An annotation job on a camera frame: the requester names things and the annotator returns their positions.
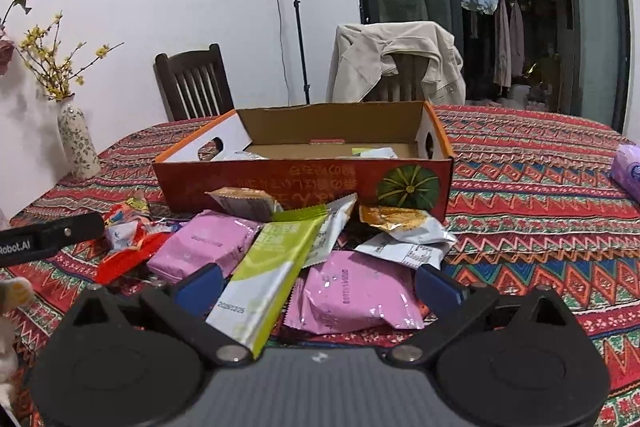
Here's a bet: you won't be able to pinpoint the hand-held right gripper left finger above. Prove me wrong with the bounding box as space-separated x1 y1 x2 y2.
65 263 252 369

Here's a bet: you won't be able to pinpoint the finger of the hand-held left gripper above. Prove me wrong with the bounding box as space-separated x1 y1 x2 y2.
50 212 106 250

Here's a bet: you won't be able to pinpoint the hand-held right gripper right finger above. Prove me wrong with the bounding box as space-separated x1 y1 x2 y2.
386 264 576 368

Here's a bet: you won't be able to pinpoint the white printed snack packet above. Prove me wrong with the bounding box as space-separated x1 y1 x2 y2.
354 234 446 271

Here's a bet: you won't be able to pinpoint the long green white snack packet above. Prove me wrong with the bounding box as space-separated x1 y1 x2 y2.
205 205 329 359

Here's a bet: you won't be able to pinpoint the white brown snack packet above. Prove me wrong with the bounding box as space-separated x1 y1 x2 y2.
212 149 282 162

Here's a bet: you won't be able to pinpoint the wide green white snack packet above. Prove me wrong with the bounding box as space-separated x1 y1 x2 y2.
350 147 399 159

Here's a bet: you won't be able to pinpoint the orange cardboard box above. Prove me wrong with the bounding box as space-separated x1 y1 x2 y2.
152 101 455 225

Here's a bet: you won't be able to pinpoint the silver orange snack packet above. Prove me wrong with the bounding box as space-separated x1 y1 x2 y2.
359 204 457 245

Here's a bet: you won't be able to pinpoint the floral ceramic vase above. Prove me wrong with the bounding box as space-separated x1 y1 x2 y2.
56 94 102 180

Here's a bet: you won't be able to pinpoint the white orange snack packet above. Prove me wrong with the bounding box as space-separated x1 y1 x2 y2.
205 187 284 223

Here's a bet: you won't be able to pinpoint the small silver white snack packet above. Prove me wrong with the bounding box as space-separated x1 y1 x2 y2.
304 193 359 267

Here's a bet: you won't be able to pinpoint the yellow flower branches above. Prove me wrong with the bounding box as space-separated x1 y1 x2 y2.
17 11 125 102

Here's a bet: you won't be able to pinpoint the dark wooden chair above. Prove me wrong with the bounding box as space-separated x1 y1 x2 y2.
153 43 236 122

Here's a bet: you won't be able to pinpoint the wooden chair with jacket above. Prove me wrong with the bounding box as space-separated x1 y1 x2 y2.
362 54 431 102

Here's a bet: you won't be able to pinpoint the purple tissue pack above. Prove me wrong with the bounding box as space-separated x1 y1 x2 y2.
609 143 640 202

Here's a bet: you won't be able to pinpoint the beige jacket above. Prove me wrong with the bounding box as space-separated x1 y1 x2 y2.
326 21 467 106

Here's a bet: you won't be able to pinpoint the beige hanging garment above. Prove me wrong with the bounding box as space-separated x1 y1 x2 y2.
493 0 513 90
509 2 526 65

